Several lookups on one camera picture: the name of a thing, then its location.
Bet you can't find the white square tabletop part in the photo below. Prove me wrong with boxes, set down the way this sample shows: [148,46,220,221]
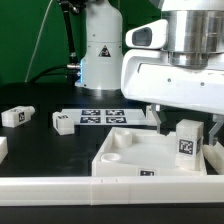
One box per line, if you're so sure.
[92,127,207,176]

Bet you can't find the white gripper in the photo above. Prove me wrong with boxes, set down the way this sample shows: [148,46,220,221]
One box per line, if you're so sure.
[121,49,224,134]

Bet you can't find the thin white cable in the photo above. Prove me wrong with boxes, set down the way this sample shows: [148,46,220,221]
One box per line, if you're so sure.
[24,0,54,84]

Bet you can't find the white sheet with tags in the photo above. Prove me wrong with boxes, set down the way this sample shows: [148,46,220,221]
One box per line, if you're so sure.
[62,109,147,126]

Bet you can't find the white left fence wall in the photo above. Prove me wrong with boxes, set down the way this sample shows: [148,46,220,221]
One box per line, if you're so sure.
[0,137,8,164]

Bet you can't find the white front fence wall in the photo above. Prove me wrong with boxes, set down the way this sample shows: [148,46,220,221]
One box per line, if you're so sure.
[0,175,224,206]

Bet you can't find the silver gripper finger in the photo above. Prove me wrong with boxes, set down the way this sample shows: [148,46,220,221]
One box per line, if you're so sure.
[209,114,224,145]

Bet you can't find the black cable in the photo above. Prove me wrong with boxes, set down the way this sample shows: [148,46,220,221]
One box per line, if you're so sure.
[27,0,83,84]

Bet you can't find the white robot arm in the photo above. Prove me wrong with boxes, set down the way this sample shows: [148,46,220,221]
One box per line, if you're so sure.
[77,0,224,144]

